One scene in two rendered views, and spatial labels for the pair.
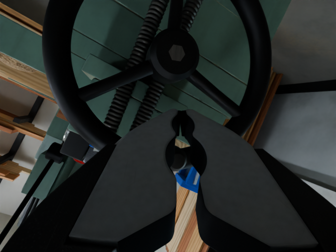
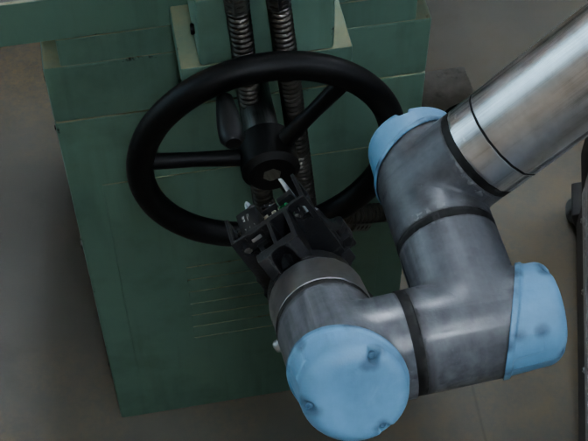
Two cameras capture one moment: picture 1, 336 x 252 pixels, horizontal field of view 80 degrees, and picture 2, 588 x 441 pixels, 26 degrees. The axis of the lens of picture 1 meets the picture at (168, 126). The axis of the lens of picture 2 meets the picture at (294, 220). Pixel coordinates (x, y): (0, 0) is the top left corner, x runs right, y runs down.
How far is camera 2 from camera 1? 1.09 m
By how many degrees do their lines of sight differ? 55
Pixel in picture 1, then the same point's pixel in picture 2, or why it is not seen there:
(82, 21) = (381, 38)
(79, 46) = (369, 10)
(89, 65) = (345, 55)
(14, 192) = not seen: outside the picture
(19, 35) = not seen: outside the picture
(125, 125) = (260, 26)
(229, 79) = (101, 110)
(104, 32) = not seen: hidden behind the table
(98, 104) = (311, 27)
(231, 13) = (168, 174)
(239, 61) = (105, 138)
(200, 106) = (123, 52)
